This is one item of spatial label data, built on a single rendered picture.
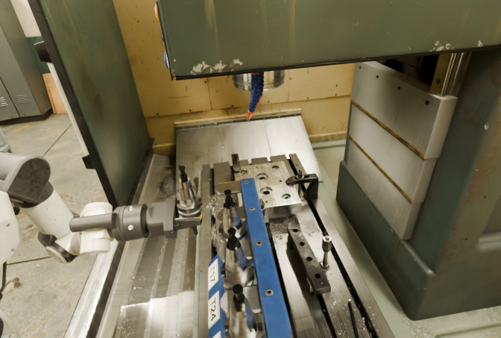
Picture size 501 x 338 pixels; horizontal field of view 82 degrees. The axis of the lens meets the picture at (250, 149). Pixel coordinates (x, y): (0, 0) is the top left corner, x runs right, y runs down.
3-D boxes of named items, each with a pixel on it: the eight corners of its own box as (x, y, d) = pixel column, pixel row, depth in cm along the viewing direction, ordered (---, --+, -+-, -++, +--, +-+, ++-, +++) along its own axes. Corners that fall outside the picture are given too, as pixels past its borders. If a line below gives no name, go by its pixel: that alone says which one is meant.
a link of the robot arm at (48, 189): (2, 204, 79) (-32, 166, 70) (30, 181, 85) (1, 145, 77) (35, 210, 76) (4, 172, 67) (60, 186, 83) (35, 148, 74)
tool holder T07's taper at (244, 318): (258, 342, 43) (256, 317, 40) (229, 345, 43) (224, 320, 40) (256, 313, 47) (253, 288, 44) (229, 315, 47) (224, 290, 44)
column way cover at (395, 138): (399, 243, 97) (440, 99, 71) (342, 167, 138) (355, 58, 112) (413, 242, 98) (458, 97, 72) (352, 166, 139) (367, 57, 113)
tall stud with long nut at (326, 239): (321, 270, 90) (324, 241, 84) (318, 263, 93) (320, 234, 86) (329, 268, 91) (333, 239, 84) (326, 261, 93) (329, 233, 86)
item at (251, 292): (221, 320, 48) (221, 318, 48) (220, 292, 53) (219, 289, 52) (262, 313, 49) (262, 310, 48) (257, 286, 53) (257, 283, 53)
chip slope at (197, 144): (173, 222, 153) (162, 183, 140) (182, 157, 210) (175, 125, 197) (334, 200, 160) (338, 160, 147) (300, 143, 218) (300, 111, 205)
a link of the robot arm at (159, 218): (170, 218, 67) (117, 226, 65) (177, 248, 71) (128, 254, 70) (174, 186, 77) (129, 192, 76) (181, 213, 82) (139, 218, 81)
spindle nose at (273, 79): (294, 86, 83) (294, 42, 77) (241, 95, 79) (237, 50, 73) (273, 73, 96) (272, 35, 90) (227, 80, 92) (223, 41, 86)
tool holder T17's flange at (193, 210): (201, 216, 71) (200, 207, 70) (177, 218, 71) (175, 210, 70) (203, 199, 77) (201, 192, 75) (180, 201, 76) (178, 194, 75)
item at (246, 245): (218, 265, 58) (218, 263, 57) (218, 245, 62) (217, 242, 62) (253, 260, 58) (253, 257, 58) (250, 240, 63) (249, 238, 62)
